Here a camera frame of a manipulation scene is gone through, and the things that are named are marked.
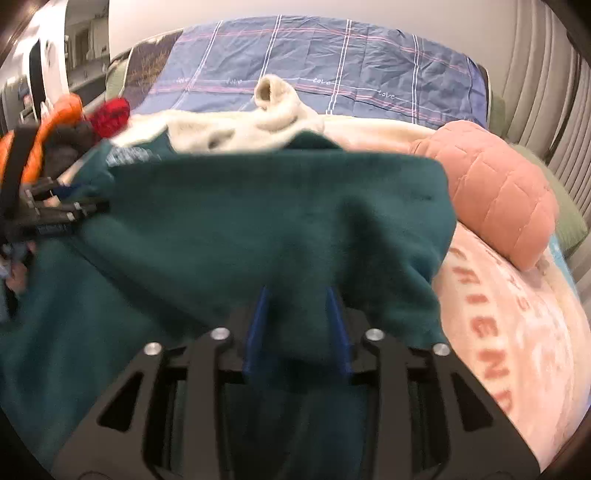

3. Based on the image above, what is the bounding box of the dark green fleece sweater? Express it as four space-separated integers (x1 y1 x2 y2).
1 134 456 479

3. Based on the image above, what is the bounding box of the cream fluffy fleece garment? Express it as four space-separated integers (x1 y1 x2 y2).
165 73 343 154

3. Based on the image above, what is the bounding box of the black garment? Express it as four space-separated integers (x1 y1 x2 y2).
41 120 96 179

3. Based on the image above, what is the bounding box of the orange puffer jacket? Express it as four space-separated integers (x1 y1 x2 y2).
1 93 87 187

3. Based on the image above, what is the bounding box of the red knitted garment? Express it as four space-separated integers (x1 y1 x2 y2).
87 97 130 140

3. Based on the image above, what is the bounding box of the pink lettered fleece blanket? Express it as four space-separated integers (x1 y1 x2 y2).
110 110 591 471

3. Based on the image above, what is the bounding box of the dark patterned pillow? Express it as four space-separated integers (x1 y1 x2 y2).
120 30 182 110

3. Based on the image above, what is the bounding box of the pink quilted pillow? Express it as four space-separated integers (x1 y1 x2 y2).
410 121 559 271

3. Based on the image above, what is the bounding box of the green pillow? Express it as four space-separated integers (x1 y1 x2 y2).
510 143 589 257

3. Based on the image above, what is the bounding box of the blue plaid quilt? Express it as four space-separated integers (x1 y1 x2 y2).
132 15 488 129

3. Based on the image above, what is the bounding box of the grey window curtain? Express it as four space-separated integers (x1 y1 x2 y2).
502 1 590 217

